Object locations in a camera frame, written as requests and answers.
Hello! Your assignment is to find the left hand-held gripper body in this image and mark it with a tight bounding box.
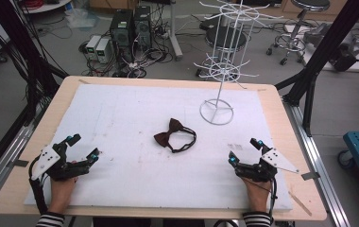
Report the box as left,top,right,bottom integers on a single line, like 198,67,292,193
29,141,92,183

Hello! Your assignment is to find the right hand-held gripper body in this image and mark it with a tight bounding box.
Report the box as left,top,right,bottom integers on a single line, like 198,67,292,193
234,147,300,183

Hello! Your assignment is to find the white foam mat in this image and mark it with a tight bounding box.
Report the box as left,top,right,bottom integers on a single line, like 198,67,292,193
24,82,294,212

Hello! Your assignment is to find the thin wooden stick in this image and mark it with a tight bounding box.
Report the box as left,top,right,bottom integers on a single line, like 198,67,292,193
287,190,313,218

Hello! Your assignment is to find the dark red bow tie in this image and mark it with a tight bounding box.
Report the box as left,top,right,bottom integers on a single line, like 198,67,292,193
153,117,197,154

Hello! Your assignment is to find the white power supply box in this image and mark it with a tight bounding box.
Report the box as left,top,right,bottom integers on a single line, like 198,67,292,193
94,37,111,64
85,34,102,61

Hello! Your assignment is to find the low black round stool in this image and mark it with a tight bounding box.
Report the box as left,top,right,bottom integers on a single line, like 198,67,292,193
204,25,248,54

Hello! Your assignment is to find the chrome stool with black seat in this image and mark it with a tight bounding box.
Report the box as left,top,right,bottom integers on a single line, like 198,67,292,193
265,0,332,66

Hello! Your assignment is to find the large black computer tower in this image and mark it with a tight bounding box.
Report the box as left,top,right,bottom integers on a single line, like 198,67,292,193
109,9,135,63

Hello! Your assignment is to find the black device on platform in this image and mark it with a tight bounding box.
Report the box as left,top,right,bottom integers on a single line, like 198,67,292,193
330,33,359,73

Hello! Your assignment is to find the white floor platform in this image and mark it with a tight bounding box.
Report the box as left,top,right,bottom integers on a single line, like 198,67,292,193
302,24,359,74

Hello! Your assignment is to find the small black computer tower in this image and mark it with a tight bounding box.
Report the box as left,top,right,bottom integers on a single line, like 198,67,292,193
132,5,153,49

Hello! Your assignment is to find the round white table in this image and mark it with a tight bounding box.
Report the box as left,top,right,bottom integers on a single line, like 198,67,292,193
19,0,72,15

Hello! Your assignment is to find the grey metal stand leg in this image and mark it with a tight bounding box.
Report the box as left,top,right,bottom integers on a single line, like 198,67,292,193
167,0,184,61

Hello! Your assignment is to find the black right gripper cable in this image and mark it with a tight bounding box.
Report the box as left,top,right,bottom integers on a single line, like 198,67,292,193
267,177,279,219

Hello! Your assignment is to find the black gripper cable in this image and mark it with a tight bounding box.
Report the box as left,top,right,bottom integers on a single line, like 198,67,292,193
27,155,49,216
267,177,279,219

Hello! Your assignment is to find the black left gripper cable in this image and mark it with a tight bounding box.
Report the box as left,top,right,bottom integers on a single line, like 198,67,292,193
27,155,49,216

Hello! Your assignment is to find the aluminium side rail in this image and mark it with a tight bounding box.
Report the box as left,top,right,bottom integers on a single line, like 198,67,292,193
0,103,48,216
282,98,352,227

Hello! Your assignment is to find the white wire display rack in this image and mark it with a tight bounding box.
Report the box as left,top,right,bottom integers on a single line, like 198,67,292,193
193,0,284,127

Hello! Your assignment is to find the black frame post with cables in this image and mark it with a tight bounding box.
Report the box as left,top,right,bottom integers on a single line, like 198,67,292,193
0,0,70,127

